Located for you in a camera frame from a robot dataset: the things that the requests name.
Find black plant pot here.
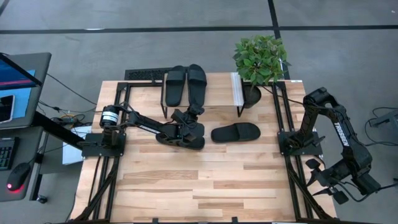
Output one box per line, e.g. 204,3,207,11
242,83,262,109

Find green leafy plant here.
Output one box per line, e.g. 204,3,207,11
232,34,292,86

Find black slide sandal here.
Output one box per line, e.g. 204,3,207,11
187,63,208,108
164,65,187,108
210,122,261,144
155,123,206,151

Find black yellow cable bundle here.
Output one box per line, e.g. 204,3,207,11
51,113,86,130

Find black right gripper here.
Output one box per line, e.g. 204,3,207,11
305,157,358,205

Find computer monitor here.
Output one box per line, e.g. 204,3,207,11
0,52,52,130

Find wooden shelf black legs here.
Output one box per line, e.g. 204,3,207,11
160,72,246,119

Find grey floor device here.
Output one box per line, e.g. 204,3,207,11
369,108,398,128

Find black computer mouse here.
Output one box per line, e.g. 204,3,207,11
6,162,32,192

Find white box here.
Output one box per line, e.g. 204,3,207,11
62,126,87,166

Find thin black cable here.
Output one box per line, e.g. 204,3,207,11
37,100,98,113
364,106,398,147
45,73,98,106
261,85,307,106

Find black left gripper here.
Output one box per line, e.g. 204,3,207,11
170,104,206,141

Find dark grey desk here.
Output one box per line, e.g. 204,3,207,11
0,124,44,203

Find black support beam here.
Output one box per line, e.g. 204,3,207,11
30,111,91,150

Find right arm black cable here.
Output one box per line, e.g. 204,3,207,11
335,182,398,203

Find black keyboard behind table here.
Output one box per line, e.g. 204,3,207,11
124,67,201,81

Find black metal rig frame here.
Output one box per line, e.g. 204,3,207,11
72,80,340,224

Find black smartphone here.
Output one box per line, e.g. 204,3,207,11
0,95,16,124

